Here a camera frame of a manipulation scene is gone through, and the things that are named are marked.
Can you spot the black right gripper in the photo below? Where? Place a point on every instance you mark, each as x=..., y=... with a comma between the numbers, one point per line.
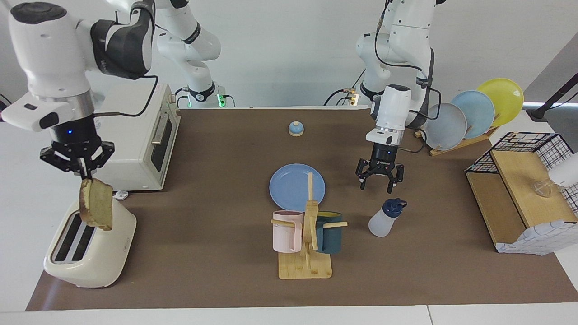
x=74, y=137

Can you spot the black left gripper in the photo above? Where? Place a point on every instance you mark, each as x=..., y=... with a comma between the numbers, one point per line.
x=383, y=158

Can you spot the seasoning bottle with blue cap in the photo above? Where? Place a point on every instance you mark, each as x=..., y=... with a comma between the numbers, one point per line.
x=381, y=223

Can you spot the toasted bread slice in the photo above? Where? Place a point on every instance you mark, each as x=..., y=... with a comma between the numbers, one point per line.
x=97, y=205

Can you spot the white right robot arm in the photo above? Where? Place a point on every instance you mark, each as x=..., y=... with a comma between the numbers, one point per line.
x=49, y=49

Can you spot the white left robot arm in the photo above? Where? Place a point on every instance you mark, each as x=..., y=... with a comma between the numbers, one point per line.
x=390, y=108

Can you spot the wooden plate rack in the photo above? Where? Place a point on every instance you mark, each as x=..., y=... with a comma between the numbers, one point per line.
x=456, y=146

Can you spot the grey round plate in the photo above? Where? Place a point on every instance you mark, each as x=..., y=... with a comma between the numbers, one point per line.
x=447, y=128

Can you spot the light blue round plate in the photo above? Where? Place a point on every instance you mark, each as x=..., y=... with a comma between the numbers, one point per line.
x=478, y=110

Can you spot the yellow round plate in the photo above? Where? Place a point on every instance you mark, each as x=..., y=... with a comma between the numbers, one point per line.
x=505, y=97

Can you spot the white toaster oven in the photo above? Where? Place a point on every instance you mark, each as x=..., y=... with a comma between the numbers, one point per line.
x=135, y=149

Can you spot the dark teal mug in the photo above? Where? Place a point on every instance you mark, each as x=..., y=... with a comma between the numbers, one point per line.
x=332, y=239

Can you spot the blue call bell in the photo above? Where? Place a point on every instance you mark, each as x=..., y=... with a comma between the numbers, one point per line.
x=295, y=130

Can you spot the cream two-slot toaster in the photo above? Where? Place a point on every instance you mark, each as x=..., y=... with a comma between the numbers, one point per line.
x=108, y=257

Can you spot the pink ribbed mug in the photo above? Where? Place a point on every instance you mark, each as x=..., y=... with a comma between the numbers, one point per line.
x=284, y=237

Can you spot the wooden mug rack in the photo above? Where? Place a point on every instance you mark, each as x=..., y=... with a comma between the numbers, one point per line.
x=311, y=266

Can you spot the brown table mat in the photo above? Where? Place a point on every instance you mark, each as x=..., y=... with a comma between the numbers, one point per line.
x=203, y=253

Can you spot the clear glass cup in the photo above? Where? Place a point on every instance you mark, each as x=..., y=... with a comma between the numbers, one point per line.
x=542, y=188

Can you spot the white checked cloth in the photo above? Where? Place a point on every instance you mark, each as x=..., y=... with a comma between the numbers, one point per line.
x=537, y=239

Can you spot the white cylinder object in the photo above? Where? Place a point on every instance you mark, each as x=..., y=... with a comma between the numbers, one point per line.
x=566, y=174

